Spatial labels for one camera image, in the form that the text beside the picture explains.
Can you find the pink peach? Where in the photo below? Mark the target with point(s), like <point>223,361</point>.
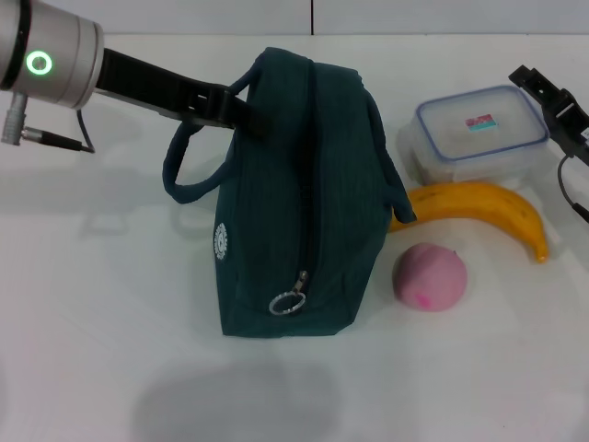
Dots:
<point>430,278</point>

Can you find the yellow banana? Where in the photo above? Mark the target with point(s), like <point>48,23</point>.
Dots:
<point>478,202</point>

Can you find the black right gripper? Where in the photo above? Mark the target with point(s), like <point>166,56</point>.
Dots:
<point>575,129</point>

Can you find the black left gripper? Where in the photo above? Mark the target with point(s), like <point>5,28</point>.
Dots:
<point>147,87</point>

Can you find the clear plastic food container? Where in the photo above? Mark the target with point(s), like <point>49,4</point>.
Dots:
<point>478,129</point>

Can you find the dark teal fabric bag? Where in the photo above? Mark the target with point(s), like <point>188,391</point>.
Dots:
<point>303,193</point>

